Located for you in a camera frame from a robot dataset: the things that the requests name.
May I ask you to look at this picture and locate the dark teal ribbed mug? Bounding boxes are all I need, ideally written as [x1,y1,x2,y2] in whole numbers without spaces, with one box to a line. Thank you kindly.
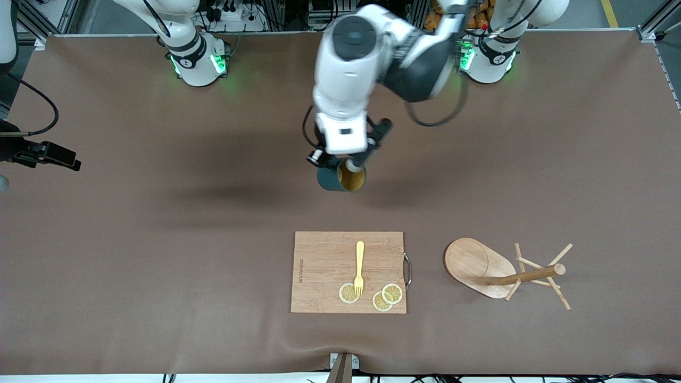
[317,160,368,193]

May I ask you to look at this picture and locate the wooden mug tree rack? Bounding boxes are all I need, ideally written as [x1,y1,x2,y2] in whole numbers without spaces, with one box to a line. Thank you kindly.
[444,237,574,311]

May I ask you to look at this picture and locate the yellow plastic fork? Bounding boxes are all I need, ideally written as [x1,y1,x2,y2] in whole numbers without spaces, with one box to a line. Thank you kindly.
[354,241,366,297]

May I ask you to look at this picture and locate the wooden cutting board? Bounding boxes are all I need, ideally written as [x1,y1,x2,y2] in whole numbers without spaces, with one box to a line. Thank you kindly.
[290,231,413,314]

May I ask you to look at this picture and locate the brown table mat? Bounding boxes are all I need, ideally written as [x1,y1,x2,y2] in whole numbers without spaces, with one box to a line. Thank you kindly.
[0,29,681,376]

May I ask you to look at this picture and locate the bag of orange snacks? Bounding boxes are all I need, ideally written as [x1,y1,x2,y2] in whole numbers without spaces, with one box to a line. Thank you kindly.
[424,0,493,30]

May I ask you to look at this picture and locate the white power strip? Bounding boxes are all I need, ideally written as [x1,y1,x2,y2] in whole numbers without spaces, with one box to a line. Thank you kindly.
[205,0,267,32]

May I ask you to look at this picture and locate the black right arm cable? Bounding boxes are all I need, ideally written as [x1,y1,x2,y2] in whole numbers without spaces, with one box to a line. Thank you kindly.
[0,72,59,137]

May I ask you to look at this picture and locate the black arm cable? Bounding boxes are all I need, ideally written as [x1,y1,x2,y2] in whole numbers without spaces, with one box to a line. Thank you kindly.
[0,72,59,137]
[302,0,543,152]

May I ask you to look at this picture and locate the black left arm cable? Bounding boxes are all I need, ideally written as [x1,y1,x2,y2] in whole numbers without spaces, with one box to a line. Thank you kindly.
[302,0,543,152]

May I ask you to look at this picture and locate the aluminium frame profile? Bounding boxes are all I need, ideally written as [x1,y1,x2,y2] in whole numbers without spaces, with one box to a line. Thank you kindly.
[637,0,681,43]
[19,0,80,38]

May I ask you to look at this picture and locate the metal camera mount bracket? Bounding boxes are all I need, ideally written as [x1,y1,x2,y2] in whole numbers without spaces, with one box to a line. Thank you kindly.
[326,352,360,383]

